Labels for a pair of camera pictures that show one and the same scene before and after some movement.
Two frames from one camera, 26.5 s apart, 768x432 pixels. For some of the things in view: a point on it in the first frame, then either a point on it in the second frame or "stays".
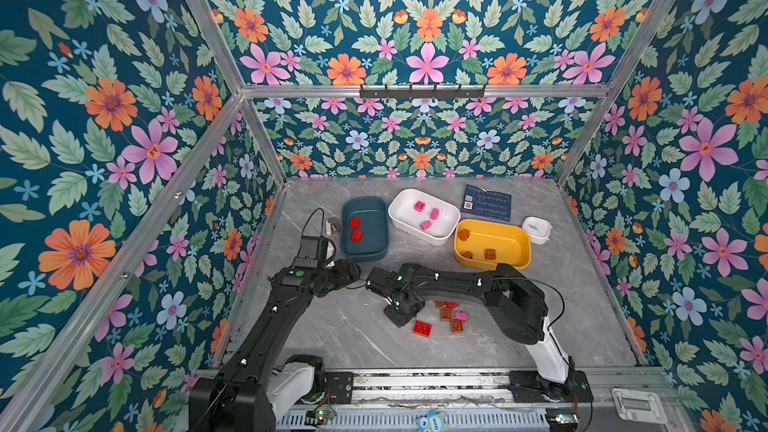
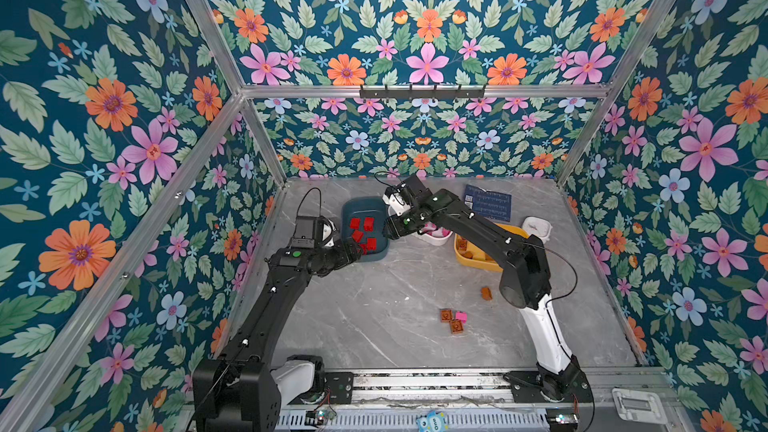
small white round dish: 539,229 stays
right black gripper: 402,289 → 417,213
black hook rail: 422,94 stays
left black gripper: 343,276 → 342,257
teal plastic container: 374,244 stays
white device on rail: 639,405 stays
